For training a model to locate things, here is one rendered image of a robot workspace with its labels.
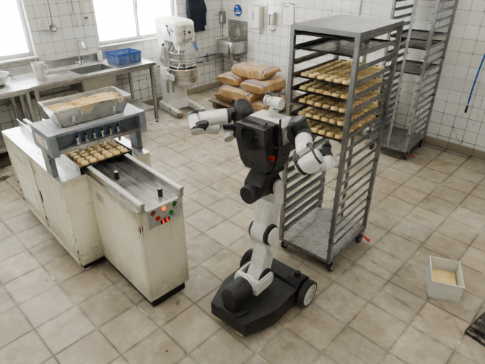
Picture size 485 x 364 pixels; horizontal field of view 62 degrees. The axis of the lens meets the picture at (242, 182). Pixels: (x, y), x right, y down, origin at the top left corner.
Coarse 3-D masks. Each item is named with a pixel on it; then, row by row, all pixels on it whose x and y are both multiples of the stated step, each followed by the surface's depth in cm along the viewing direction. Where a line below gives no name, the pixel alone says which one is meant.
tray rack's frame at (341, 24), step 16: (336, 16) 287; (352, 16) 287; (320, 32) 244; (336, 32) 237; (352, 32) 231; (368, 32) 235; (400, 32) 272; (384, 112) 300; (384, 128) 307; (368, 192) 335; (320, 208) 375; (368, 208) 341; (304, 224) 353; (320, 224) 353; (288, 240) 332; (304, 240) 332; (320, 240) 332; (352, 240) 337; (320, 256) 315; (336, 256) 319
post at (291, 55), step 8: (296, 24) 255; (288, 72) 270; (288, 80) 272; (288, 88) 274; (288, 96) 277; (288, 104) 279; (288, 112) 282; (280, 216) 327; (280, 224) 330; (280, 232) 334
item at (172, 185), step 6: (120, 156) 308; (126, 156) 300; (132, 156) 299; (132, 162) 296; (138, 162) 290; (138, 168) 293; (144, 168) 285; (150, 168) 282; (150, 174) 281; (156, 174) 275; (156, 180) 278; (162, 180) 271; (168, 180) 268; (168, 186) 268; (174, 186) 262; (180, 186) 260; (174, 192) 265; (180, 192) 260
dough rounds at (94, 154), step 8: (112, 144) 314; (120, 144) 317; (72, 152) 300; (88, 152) 303; (96, 152) 300; (104, 152) 299; (112, 152) 303; (120, 152) 304; (72, 160) 292; (80, 160) 288; (88, 160) 292; (96, 160) 291
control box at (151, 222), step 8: (168, 200) 257; (176, 200) 259; (152, 208) 249; (160, 208) 252; (168, 208) 257; (176, 208) 262; (152, 216) 250; (160, 216) 255; (168, 216) 260; (176, 216) 265; (152, 224) 253; (160, 224) 257
